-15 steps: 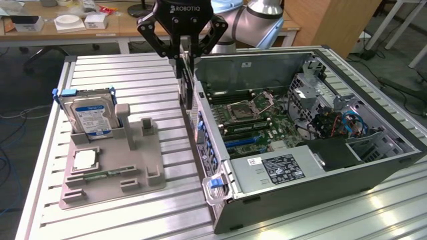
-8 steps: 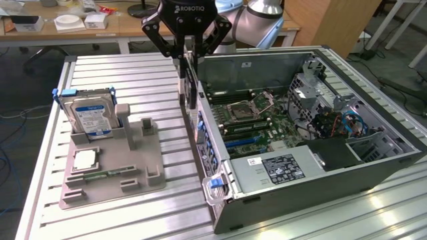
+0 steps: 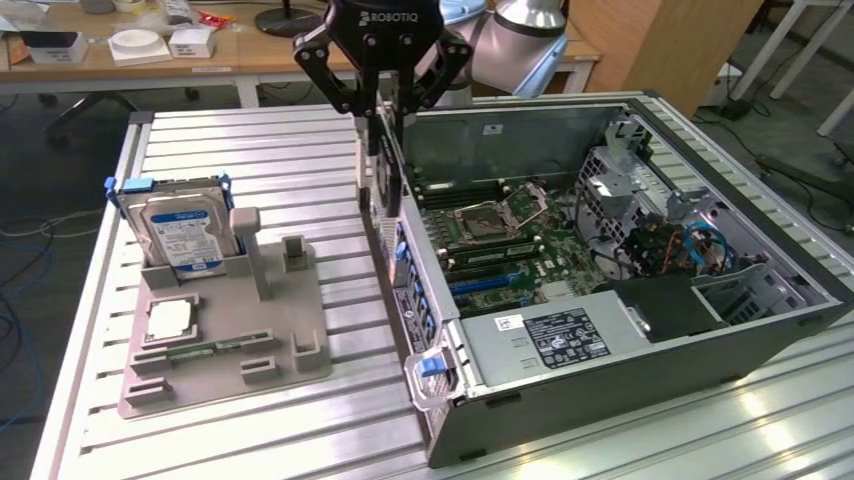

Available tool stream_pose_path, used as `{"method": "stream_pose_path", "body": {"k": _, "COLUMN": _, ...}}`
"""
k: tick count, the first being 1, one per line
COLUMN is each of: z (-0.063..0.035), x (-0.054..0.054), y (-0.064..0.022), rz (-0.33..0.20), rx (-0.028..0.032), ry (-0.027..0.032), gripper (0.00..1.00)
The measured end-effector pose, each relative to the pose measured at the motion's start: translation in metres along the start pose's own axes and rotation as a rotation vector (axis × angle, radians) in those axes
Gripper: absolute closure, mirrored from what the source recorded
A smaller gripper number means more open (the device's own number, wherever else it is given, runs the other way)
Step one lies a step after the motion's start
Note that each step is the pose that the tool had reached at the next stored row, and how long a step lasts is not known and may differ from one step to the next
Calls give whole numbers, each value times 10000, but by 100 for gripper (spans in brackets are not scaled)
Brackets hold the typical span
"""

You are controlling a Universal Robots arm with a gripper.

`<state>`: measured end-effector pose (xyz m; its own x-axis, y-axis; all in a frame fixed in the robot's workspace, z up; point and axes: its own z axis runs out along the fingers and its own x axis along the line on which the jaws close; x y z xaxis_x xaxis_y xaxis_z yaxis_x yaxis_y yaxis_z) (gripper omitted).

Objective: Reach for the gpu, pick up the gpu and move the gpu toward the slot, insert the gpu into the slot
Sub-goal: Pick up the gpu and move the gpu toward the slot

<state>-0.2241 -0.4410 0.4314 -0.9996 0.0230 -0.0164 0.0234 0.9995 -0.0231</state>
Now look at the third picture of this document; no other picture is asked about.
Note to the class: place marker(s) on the open black PC case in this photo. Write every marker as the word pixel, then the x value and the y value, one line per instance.
pixel 600 400

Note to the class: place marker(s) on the blue expansion slot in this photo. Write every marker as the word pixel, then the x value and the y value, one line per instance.
pixel 483 285

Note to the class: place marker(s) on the white box with round hole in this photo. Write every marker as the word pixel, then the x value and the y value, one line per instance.
pixel 138 47

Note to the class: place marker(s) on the Nvidia GPU graphics card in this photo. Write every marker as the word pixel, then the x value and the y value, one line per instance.
pixel 393 190

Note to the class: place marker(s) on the silver CPU chip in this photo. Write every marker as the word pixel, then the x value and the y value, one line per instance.
pixel 169 322

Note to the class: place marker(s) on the dark RAM stick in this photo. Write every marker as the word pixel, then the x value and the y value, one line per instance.
pixel 493 254

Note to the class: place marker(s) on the small white labelled box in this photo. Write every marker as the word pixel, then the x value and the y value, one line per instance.
pixel 192 44

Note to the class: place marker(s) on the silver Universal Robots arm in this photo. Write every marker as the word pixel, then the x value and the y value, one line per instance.
pixel 507 45

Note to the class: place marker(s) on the white box with black lid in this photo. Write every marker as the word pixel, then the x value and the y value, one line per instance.
pixel 56 47

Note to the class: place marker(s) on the black round lamp base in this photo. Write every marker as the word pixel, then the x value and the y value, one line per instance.
pixel 286 22

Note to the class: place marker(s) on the CPU socket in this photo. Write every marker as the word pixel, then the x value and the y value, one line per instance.
pixel 480 222

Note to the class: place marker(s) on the grey 3D-printed parts rack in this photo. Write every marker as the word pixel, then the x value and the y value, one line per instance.
pixel 226 310

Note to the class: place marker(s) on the green RAM stick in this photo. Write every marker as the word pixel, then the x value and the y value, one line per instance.
pixel 200 347

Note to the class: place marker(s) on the metal socket cover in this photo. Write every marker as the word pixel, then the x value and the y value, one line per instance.
pixel 527 200

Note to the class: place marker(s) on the wooden desk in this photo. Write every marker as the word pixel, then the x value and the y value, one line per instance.
pixel 266 55

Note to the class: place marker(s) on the perforated metal disk bay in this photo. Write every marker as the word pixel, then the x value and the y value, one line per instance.
pixel 620 190

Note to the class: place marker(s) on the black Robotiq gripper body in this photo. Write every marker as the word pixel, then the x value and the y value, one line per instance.
pixel 383 35

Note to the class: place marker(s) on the black floor stand leg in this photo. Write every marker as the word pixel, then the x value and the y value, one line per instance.
pixel 807 175

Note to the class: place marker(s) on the grey cup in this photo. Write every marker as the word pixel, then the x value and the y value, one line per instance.
pixel 97 6

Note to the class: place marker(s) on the red packet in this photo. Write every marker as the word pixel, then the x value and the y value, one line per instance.
pixel 216 21

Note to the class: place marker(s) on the white table frame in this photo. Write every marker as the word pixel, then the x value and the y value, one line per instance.
pixel 800 30

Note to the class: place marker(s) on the green motherboard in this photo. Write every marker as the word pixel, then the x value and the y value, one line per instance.
pixel 553 260

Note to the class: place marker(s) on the grey power supply unit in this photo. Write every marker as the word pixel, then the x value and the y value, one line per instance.
pixel 507 350

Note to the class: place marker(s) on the black chair base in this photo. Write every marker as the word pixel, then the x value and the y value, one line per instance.
pixel 80 112

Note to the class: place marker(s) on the wooden cabinet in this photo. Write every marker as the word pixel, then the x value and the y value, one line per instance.
pixel 680 50

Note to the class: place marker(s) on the hard disk in blue caddy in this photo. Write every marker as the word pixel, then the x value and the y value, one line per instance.
pixel 182 235

